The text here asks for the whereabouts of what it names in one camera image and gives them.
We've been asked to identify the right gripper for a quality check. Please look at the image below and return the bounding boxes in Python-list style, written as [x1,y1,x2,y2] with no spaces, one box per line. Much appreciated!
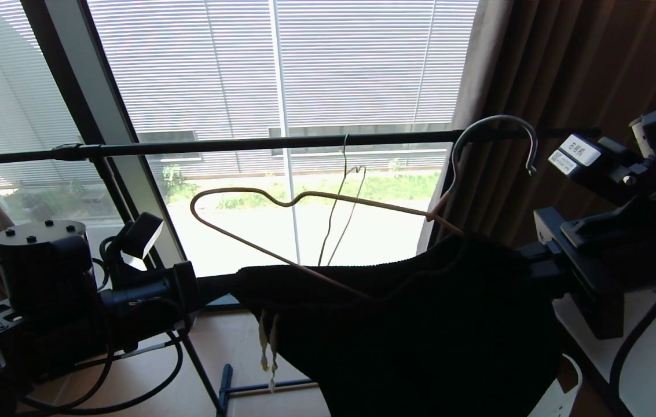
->
[534,207,656,339]

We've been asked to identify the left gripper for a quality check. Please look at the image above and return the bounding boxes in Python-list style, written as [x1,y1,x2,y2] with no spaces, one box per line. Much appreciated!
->
[102,261,201,351]

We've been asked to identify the pink clothes hanger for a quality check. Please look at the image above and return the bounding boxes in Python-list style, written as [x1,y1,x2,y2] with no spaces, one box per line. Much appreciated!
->
[317,134,367,267]
[190,115,538,302]

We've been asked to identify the black drawstring shorts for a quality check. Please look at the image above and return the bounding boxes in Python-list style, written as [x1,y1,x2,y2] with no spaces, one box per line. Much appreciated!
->
[229,232,566,417]

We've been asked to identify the white laundry basket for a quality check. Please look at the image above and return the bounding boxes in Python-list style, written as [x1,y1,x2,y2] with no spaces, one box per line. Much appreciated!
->
[527,353,583,417]

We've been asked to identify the black clothes rack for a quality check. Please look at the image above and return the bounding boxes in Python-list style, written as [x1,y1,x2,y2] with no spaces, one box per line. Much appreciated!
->
[0,127,600,417]

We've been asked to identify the window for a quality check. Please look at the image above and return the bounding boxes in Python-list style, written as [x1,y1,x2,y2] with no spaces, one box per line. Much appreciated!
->
[0,0,479,308]

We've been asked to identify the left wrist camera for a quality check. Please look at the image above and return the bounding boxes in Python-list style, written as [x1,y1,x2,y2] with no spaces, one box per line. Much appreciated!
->
[99,212,164,290]

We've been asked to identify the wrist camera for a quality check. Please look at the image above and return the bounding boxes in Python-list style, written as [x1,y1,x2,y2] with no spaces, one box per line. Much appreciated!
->
[548,132,656,250]
[99,212,164,290]

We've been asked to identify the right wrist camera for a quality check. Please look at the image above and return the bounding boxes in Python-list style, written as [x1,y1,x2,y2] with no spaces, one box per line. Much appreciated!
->
[548,132,656,250]

